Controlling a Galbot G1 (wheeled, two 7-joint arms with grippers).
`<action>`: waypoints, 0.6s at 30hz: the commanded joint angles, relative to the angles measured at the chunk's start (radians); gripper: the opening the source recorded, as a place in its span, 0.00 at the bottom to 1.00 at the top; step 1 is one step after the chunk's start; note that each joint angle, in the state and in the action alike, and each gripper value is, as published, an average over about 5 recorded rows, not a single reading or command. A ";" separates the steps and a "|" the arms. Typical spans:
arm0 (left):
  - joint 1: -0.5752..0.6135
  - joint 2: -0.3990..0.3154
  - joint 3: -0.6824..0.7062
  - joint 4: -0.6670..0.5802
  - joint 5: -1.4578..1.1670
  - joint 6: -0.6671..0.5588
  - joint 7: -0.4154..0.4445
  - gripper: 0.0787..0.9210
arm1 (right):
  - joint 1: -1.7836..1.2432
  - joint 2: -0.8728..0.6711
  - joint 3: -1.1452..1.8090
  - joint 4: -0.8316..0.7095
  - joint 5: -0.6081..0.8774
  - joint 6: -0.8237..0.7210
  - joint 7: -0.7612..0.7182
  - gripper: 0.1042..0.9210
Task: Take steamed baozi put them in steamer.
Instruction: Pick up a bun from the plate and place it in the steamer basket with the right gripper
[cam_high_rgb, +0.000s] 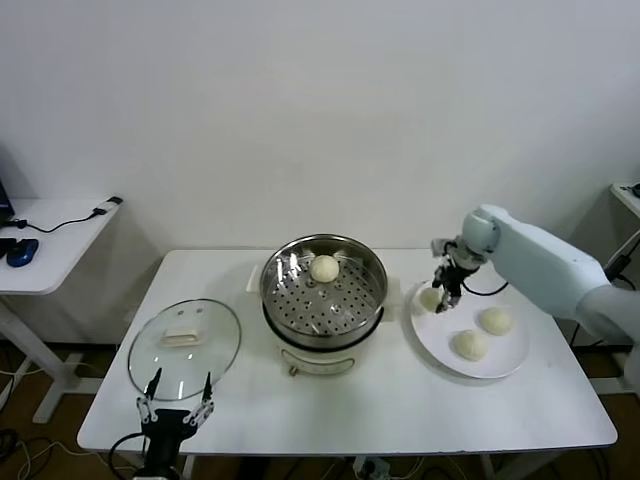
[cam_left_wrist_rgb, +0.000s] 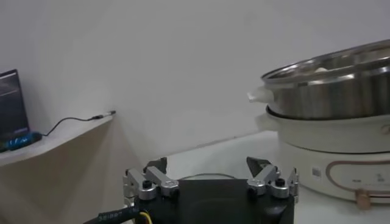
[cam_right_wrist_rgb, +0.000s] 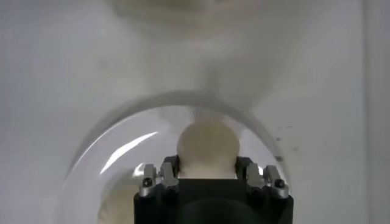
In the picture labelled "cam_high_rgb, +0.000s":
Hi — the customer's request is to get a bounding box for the white floor cable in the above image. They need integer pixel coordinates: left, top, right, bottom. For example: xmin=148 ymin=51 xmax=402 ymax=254
xmin=14 ymin=438 xmax=89 ymax=480

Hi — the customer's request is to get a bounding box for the black desk cable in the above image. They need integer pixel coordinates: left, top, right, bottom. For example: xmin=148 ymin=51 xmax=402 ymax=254
xmin=0 ymin=208 xmax=109 ymax=235

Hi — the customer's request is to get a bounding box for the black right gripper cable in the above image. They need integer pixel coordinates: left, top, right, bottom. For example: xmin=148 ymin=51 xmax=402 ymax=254
xmin=462 ymin=279 xmax=510 ymax=298

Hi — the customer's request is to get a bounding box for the stainless steel steamer basket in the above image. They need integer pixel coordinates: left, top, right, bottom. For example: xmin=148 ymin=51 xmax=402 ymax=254
xmin=261 ymin=233 xmax=390 ymax=351

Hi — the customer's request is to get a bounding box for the white round plate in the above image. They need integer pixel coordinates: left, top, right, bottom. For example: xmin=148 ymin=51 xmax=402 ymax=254
xmin=401 ymin=279 xmax=531 ymax=380

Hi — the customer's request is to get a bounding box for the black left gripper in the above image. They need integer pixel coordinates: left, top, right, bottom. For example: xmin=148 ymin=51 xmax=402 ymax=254
xmin=135 ymin=368 xmax=217 ymax=469

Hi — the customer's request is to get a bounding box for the black power adapter brick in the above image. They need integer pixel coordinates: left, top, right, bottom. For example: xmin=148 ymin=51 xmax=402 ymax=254
xmin=603 ymin=253 xmax=632 ymax=280

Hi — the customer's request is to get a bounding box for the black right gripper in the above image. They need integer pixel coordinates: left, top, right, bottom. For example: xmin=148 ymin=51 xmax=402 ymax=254
xmin=431 ymin=259 xmax=471 ymax=315

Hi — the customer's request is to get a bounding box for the white side desk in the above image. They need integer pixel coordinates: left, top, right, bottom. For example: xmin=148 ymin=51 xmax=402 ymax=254
xmin=0 ymin=196 xmax=164 ymax=425

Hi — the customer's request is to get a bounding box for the dark laptop screen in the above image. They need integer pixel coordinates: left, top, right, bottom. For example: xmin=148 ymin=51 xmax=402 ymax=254
xmin=0 ymin=174 xmax=15 ymax=225

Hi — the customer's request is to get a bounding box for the glass pot lid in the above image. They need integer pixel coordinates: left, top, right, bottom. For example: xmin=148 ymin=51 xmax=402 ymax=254
xmin=127 ymin=298 xmax=244 ymax=402

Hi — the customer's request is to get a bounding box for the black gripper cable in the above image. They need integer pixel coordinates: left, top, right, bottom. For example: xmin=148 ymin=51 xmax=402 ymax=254
xmin=109 ymin=432 xmax=151 ymax=470
xmin=462 ymin=279 xmax=510 ymax=298

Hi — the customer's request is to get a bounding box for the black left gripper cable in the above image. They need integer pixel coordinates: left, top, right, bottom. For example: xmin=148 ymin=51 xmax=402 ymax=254
xmin=109 ymin=432 xmax=151 ymax=470

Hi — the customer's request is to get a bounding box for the white electric cooker pot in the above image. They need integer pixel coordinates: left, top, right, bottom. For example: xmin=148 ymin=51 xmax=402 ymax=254
xmin=247 ymin=264 xmax=404 ymax=379

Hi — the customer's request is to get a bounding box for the blue computer mouse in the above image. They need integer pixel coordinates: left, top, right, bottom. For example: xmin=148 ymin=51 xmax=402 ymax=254
xmin=7 ymin=238 xmax=42 ymax=268

